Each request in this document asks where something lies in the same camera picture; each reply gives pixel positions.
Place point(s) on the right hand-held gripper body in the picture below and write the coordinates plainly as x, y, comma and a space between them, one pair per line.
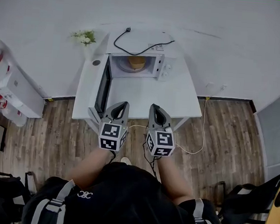
161, 142

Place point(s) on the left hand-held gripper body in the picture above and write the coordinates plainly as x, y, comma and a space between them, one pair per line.
108, 135

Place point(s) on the black bag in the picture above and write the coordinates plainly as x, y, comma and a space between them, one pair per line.
246, 206

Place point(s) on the round grey table grommet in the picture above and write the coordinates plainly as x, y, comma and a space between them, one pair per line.
96, 62

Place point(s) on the person's white shoe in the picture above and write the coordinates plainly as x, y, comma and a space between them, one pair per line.
125, 160

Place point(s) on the white flower bouquet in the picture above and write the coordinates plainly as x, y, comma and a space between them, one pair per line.
84, 37

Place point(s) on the person's black shirt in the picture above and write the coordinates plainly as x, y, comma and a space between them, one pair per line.
127, 200

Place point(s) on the white cabinet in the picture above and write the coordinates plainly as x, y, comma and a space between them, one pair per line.
22, 89

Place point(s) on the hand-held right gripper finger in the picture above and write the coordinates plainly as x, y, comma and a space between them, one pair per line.
165, 117
151, 117

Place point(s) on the white table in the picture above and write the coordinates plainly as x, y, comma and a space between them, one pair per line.
146, 95

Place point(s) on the white wall socket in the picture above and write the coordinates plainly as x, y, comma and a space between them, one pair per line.
210, 85

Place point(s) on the person's left forearm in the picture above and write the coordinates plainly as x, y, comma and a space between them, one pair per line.
89, 165

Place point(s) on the person's right forearm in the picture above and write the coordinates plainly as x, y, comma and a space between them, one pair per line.
173, 180

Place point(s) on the grey cabinet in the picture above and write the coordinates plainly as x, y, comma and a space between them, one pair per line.
277, 131

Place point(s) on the brown paper container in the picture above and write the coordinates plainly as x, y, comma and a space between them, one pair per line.
136, 62

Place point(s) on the clear plastic bag red print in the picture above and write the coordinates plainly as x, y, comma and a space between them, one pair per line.
0, 96

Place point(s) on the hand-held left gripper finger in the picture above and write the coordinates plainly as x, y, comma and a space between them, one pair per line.
126, 114
113, 109

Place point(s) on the glass microwave turntable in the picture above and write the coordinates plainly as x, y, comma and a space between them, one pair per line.
124, 67

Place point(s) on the white microwave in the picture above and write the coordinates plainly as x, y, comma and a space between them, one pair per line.
140, 54

